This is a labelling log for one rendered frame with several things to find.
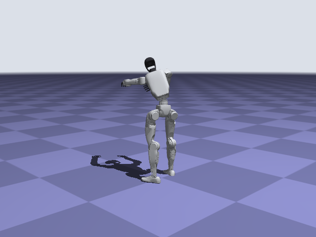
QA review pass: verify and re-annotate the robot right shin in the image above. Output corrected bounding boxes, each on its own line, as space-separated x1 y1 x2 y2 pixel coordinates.
167 139 176 171

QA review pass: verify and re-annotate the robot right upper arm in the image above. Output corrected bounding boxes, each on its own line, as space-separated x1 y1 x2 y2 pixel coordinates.
163 69 172 85

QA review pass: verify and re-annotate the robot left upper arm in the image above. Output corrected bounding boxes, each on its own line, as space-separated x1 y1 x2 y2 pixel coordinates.
125 77 146 86

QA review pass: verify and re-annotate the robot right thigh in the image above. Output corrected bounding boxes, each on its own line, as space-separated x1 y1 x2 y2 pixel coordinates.
165 109 178 148

